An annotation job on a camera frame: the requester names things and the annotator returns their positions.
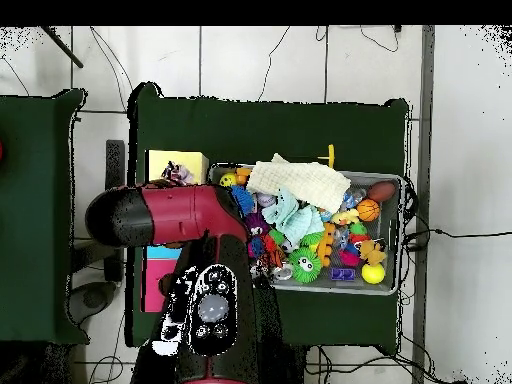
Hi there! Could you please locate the cream waffle cloth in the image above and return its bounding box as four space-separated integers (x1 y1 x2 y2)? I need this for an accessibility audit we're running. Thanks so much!
245 152 352 215

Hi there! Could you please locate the wooden box with three holes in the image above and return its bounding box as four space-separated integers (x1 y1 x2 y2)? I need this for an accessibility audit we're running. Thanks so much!
140 149 210 314

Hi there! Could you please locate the dark rounded stand base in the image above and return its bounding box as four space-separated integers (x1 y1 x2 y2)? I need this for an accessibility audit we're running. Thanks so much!
67 280 121 326

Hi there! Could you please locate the light blue waffle cloth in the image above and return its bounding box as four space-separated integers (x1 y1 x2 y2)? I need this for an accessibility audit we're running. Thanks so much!
261 186 326 249

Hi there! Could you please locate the purple spiky ball with eyes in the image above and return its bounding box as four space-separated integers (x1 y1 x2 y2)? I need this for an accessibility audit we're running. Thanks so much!
244 211 271 237

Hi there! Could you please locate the black panel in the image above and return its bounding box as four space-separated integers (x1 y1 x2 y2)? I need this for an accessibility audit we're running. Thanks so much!
104 138 128 281

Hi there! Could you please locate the dark green table cloth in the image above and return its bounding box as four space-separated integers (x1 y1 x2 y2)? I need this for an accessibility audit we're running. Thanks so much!
0 87 90 346
127 81 411 355

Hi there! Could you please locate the orange toy basketball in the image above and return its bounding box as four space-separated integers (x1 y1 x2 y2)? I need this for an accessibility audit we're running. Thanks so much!
356 198 381 222

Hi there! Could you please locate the white tie-dye print cloth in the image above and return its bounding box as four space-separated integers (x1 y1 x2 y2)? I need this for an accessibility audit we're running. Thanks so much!
160 159 197 186

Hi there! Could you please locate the large blue spiky ball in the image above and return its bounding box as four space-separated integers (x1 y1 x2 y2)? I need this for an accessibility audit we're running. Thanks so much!
230 185 256 215

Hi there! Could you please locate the green spiky ball with eyes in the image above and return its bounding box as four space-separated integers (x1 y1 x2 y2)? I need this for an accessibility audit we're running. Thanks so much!
288 248 323 285

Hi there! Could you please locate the shallow silver mesh bin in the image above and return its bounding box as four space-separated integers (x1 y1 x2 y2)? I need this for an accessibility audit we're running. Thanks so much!
208 162 404 296

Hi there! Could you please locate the brown plush toy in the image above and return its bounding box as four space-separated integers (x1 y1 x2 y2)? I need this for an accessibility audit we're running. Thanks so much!
357 238 388 266

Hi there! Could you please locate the thin black cable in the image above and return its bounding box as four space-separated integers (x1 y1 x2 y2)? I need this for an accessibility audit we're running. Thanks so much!
257 25 292 102

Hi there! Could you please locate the black rod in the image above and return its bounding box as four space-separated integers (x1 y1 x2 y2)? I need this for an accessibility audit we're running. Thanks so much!
39 25 85 69

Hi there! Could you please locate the yellow T-handle hex key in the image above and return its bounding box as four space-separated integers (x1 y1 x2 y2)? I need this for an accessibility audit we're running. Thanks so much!
287 143 336 171

